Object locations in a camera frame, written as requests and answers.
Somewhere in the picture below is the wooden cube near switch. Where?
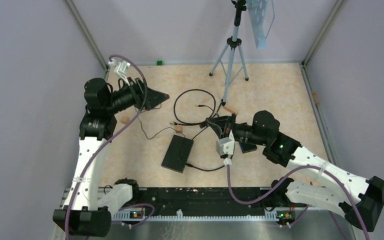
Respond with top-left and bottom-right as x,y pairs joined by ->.
174,125 -> 183,134

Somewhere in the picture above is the black coiled ethernet cable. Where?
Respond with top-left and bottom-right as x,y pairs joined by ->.
169,88 -> 217,127

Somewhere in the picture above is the black network switch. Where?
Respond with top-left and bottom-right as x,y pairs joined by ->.
239,143 -> 258,154
161,135 -> 194,174

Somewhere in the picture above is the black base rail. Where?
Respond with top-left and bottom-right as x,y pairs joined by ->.
129,187 -> 292,217

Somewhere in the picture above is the black ethernet cable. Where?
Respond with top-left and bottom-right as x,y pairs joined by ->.
169,88 -> 217,127
184,101 -> 226,173

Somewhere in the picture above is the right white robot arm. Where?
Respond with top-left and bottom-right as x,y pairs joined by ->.
205,110 -> 384,232

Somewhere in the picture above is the wooden block on frame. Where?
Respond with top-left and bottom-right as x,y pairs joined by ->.
311,91 -> 320,106

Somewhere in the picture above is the long wooden block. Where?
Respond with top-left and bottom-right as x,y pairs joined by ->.
223,104 -> 239,115

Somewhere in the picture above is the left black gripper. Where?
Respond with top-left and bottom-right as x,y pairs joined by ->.
105,76 -> 170,114

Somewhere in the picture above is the black power adapter with cord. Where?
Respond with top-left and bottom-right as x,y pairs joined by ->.
134,103 -> 185,140

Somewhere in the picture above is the silver camera tripod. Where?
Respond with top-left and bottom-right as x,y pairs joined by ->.
208,0 -> 249,106

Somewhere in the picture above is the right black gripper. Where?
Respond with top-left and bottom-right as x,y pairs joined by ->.
206,113 -> 268,146

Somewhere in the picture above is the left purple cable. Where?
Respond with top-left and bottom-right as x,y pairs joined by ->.
64,54 -> 156,240

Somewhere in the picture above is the wooden cube by cord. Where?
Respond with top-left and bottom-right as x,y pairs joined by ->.
120,116 -> 131,125

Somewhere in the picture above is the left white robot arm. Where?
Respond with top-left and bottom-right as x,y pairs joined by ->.
52,77 -> 170,239

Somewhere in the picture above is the perforated white panel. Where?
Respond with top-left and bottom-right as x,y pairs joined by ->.
246,0 -> 276,50

